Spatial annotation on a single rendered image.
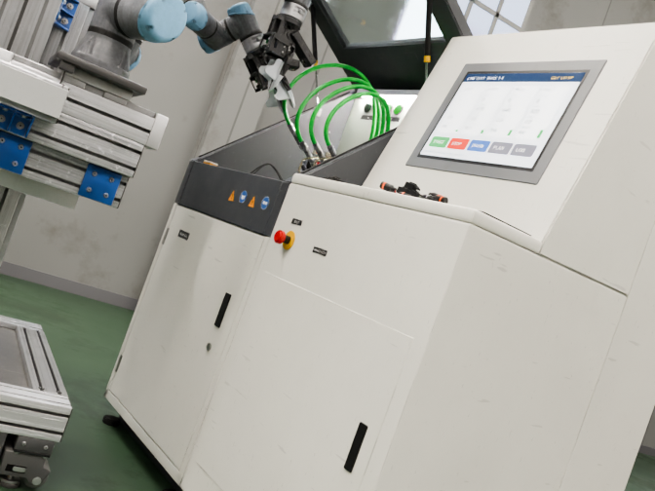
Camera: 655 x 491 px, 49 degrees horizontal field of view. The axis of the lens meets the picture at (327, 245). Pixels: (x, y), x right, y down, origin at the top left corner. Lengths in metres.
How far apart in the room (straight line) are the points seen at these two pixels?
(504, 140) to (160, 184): 3.52
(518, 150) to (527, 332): 0.45
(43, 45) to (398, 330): 1.22
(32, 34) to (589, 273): 1.53
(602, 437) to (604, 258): 0.47
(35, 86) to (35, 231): 3.23
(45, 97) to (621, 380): 1.53
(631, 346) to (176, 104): 3.77
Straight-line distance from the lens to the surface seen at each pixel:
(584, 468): 1.96
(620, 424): 2.02
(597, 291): 1.79
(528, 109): 1.88
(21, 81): 1.80
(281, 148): 2.73
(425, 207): 1.54
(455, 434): 1.57
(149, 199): 5.06
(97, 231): 5.02
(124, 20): 1.92
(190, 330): 2.23
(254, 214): 2.09
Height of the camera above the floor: 0.79
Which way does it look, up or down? 1 degrees up
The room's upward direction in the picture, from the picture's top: 20 degrees clockwise
